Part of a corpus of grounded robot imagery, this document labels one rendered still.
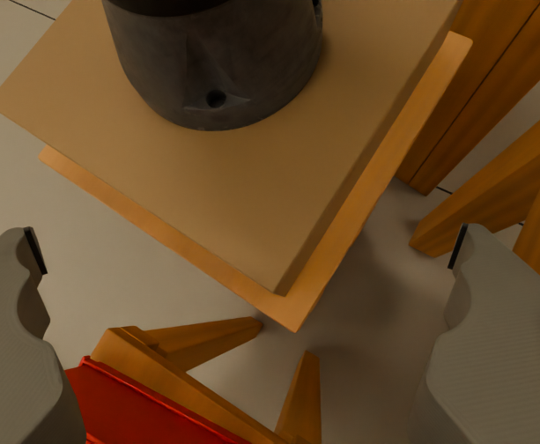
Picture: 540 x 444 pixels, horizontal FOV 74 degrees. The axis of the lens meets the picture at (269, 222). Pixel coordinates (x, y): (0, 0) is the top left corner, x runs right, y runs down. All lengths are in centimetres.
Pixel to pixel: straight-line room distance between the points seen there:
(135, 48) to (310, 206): 14
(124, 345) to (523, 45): 68
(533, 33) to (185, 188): 56
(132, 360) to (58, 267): 110
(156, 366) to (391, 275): 90
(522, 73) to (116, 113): 62
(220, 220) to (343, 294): 94
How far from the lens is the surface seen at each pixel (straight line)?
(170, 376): 39
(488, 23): 70
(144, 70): 25
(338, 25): 31
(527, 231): 45
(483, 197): 73
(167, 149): 27
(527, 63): 72
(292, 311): 31
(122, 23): 24
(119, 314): 134
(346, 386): 118
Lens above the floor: 116
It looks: 75 degrees down
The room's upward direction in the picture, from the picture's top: 30 degrees counter-clockwise
